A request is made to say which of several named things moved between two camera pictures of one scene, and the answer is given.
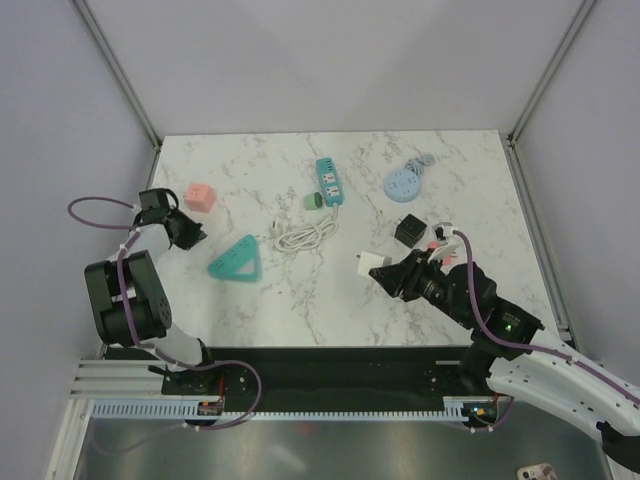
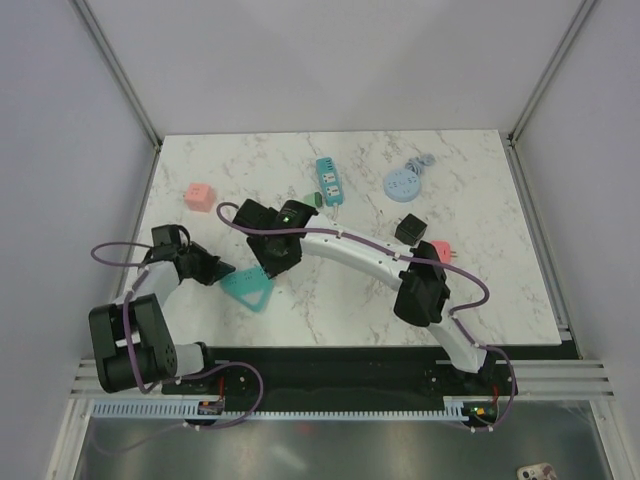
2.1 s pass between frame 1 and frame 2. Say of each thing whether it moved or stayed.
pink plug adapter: stayed
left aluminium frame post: stayed
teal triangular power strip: moved
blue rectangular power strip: stayed
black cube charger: stayed
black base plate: stayed
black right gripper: moved
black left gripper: moved
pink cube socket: stayed
